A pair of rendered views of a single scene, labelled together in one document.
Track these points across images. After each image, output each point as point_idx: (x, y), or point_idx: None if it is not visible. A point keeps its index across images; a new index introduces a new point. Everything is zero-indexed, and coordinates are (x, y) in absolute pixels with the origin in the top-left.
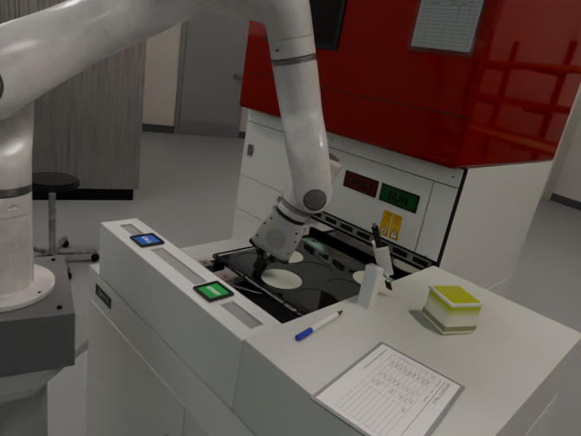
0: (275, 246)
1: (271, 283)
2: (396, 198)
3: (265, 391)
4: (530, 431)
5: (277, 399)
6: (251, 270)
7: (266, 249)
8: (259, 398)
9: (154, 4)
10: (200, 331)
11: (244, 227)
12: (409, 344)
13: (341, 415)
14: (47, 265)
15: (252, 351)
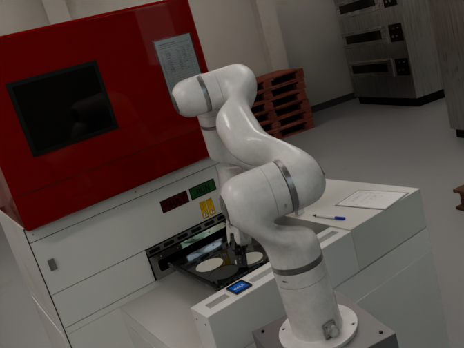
0: (247, 237)
1: (257, 259)
2: (201, 190)
3: (369, 236)
4: None
5: (373, 232)
6: (239, 270)
7: (246, 242)
8: (368, 243)
9: (250, 108)
10: (329, 261)
11: (87, 333)
12: (333, 201)
13: (391, 203)
14: (273, 329)
15: (357, 228)
